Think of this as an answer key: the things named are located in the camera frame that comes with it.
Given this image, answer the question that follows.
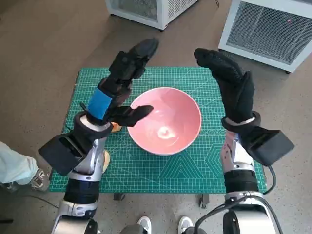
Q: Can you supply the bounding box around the person's shoe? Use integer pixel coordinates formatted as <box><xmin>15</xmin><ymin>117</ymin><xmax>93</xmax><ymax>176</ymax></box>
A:
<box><xmin>30</xmin><ymin>168</ymin><xmax>52</xmax><ymax>192</ymax></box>

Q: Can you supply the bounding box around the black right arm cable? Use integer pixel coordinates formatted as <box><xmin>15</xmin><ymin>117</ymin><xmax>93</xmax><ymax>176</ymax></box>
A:
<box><xmin>194</xmin><ymin>203</ymin><xmax>244</xmax><ymax>234</ymax></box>

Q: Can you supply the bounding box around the green cutting mat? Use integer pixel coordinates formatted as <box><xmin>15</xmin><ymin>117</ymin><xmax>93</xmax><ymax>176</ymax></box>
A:
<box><xmin>47</xmin><ymin>68</ymin><xmax>268</xmax><ymax>195</ymax></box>

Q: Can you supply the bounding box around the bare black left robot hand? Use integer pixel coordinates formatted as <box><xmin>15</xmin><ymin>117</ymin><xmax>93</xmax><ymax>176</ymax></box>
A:
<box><xmin>84</xmin><ymin>38</ymin><xmax>160</xmax><ymax>129</ymax></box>

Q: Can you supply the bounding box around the white shoe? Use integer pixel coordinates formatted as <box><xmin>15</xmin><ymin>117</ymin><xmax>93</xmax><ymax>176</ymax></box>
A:
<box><xmin>178</xmin><ymin>216</ymin><xmax>194</xmax><ymax>234</ymax></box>
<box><xmin>137</xmin><ymin>216</ymin><xmax>152</xmax><ymax>234</ymax></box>

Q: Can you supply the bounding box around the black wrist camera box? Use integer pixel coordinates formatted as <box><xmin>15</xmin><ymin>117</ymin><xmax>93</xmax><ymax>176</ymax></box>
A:
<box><xmin>241</xmin><ymin>126</ymin><xmax>295</xmax><ymax>167</ymax></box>
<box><xmin>38</xmin><ymin>133</ymin><xmax>86</xmax><ymax>176</ymax></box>

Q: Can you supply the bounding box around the white mesh cabinet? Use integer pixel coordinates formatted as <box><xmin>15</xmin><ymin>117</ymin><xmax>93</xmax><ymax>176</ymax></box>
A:
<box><xmin>105</xmin><ymin>0</ymin><xmax>199</xmax><ymax>31</ymax></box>
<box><xmin>218</xmin><ymin>0</ymin><xmax>312</xmax><ymax>74</ymax></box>

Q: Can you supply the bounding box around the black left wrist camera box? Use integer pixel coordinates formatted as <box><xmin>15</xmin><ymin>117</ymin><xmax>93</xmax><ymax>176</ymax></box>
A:
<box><xmin>38</xmin><ymin>133</ymin><xmax>86</xmax><ymax>176</ymax></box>

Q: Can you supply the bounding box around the person's leg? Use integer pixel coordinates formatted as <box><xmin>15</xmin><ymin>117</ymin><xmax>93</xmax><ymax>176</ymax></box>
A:
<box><xmin>0</xmin><ymin>141</ymin><xmax>39</xmax><ymax>186</ymax></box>

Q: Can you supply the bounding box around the pale round toy bread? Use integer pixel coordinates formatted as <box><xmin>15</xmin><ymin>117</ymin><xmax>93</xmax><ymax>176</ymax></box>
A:
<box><xmin>101</xmin><ymin>150</ymin><xmax>112</xmax><ymax>174</ymax></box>

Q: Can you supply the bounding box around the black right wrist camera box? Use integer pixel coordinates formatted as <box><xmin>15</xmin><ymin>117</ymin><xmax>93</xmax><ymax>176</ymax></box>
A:
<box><xmin>241</xmin><ymin>126</ymin><xmax>295</xmax><ymax>167</ymax></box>

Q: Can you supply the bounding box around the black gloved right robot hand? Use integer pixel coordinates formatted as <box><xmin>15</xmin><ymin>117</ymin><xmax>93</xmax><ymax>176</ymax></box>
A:
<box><xmin>194</xmin><ymin>48</ymin><xmax>256</xmax><ymax>122</ymax></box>

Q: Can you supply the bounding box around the pink bowl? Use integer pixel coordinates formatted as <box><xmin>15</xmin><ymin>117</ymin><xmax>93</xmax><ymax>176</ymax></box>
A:
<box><xmin>126</xmin><ymin>87</ymin><xmax>202</xmax><ymax>156</ymax></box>

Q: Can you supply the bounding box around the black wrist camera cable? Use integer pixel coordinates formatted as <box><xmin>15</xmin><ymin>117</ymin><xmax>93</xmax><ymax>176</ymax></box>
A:
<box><xmin>262</xmin><ymin>165</ymin><xmax>277</xmax><ymax>195</ymax></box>

